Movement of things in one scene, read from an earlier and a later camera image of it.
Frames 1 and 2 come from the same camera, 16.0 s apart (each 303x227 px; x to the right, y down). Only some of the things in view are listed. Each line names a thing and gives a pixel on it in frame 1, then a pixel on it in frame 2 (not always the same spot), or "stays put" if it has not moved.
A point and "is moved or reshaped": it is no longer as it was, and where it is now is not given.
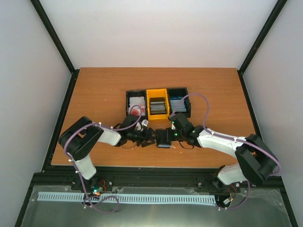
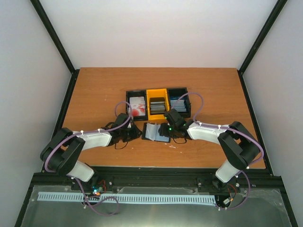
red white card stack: (136, 110) stays put
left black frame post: (45, 18) stays put
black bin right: (180, 91) stays put
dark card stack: (157, 105) stays put
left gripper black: (146, 137) → (136, 135)
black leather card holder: (163, 137) is moved or reshaped
